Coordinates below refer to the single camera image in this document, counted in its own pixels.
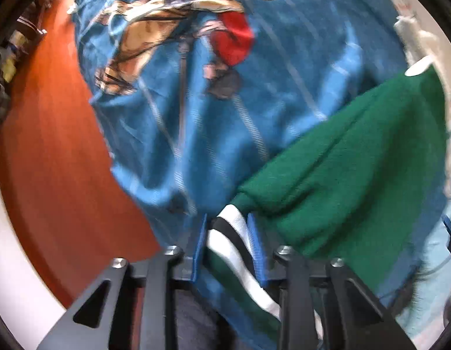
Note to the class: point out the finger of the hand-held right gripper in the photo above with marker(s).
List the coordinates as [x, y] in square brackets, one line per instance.
[450, 226]

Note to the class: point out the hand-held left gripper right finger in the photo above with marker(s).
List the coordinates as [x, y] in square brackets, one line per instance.
[256, 249]

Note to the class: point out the bed with blue printed sheet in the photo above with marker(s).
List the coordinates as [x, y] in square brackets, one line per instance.
[196, 98]

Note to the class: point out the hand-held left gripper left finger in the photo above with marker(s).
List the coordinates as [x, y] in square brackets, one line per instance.
[200, 249]

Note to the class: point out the green and white varsity jacket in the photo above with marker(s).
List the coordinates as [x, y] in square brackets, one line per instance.
[338, 175]

